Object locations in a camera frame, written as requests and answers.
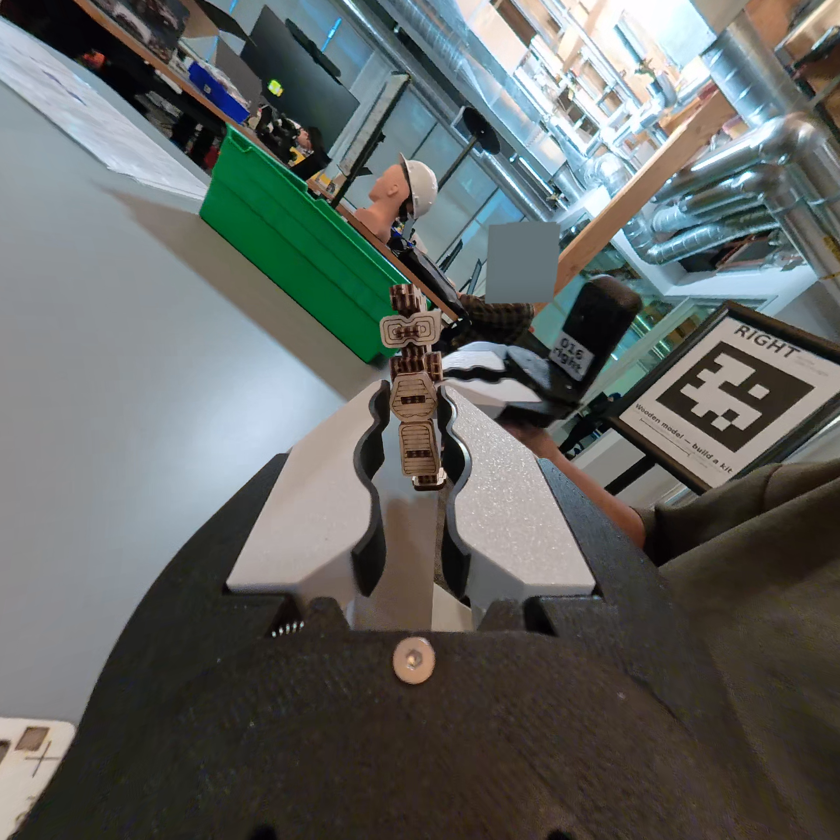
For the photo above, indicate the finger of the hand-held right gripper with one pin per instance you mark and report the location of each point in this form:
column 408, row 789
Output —
column 476, row 359
column 505, row 394

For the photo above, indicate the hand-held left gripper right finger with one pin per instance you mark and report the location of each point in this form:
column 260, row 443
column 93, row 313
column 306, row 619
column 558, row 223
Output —
column 525, row 518

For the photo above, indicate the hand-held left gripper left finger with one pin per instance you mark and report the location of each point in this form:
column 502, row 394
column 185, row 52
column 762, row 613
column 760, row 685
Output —
column 302, row 518

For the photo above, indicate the wooden model assembly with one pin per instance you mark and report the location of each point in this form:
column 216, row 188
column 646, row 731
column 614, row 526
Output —
column 415, row 407

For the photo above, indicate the person's right forearm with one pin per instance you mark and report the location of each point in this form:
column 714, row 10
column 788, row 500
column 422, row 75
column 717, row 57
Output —
column 604, row 499

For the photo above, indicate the grey desk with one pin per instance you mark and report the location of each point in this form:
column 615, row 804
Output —
column 131, row 394

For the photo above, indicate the person's right hand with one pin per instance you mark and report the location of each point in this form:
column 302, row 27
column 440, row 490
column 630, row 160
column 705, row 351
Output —
column 541, row 443

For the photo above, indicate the framed marker sign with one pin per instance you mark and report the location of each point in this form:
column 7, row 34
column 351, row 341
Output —
column 722, row 400

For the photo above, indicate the mannequin head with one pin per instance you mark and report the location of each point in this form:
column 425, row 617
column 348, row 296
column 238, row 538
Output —
column 387, row 203

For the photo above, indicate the white hard hat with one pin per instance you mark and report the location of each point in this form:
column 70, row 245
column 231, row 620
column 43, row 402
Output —
column 420, row 184

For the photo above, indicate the silver air ducts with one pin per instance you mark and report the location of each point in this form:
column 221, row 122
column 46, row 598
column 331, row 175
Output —
column 722, row 164

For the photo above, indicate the green plastic bin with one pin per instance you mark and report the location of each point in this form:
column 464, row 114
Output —
column 308, row 249

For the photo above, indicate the black disc-topped pole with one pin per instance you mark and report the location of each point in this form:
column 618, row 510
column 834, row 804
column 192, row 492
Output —
column 479, row 131

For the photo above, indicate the person's shirt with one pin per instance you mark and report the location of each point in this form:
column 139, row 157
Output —
column 754, row 623

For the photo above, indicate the black tripod stand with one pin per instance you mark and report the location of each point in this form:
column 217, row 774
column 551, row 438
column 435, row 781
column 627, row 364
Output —
column 367, row 131

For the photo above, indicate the black monitor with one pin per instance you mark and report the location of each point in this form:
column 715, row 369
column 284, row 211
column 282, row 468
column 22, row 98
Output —
column 295, row 65

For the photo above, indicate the wooden parts sheet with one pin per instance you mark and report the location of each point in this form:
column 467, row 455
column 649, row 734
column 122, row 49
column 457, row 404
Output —
column 33, row 754

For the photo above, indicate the small blue bin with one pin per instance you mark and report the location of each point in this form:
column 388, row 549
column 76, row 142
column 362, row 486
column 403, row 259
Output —
column 216, row 92

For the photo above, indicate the printed paper sheet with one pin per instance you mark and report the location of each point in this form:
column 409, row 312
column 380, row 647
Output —
column 85, row 111

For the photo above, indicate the wooden post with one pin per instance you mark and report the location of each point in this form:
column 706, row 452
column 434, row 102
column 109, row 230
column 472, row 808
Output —
column 643, row 177

